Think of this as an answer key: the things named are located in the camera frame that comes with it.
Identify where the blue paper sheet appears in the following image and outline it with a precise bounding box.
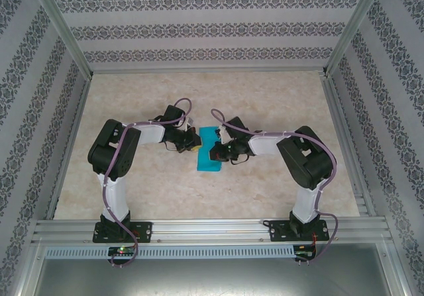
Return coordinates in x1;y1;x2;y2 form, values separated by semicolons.
195;126;225;173

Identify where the grey metal sheet panel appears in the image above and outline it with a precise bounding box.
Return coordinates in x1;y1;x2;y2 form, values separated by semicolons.
32;258;395;296

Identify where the white right camera bracket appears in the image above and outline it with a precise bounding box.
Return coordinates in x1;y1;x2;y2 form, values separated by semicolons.
216;126;230;145

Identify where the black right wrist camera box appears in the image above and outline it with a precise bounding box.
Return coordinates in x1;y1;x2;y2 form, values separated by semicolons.
226;116;248;135

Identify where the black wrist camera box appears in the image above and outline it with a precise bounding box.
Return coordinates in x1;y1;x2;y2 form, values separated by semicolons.
226;116;248;135
161;105;186;124

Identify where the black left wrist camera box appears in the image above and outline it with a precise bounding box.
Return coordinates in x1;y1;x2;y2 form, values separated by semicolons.
161;105;186;124

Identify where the aluminium back rail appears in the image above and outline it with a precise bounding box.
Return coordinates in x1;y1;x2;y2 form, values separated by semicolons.
91;66;327;75

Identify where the aluminium mounting rail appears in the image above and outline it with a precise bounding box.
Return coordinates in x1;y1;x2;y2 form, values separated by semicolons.
31;219;394;244

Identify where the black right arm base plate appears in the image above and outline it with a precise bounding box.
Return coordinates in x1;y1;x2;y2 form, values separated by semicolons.
268;219;329;243

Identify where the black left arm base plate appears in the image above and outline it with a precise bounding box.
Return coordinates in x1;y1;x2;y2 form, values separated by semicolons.
92;221;154;244

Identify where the grey slotted cable duct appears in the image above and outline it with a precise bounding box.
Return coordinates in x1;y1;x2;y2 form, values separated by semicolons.
44;245;295;259

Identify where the aluminium side rail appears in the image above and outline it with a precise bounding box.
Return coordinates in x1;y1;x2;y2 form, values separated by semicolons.
321;74;377;217
44;75;92;221

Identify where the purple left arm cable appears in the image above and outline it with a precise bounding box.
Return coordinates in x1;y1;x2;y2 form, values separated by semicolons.
102;97;195;270

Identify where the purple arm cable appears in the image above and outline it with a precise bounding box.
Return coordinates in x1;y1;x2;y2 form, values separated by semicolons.
102;97;195;270
211;109;339;264

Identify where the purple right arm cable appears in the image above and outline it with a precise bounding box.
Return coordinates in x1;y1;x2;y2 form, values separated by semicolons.
211;109;339;264

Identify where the aluminium frame post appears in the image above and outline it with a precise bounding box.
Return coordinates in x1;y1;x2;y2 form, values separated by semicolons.
323;0;387;77
29;0;93;78

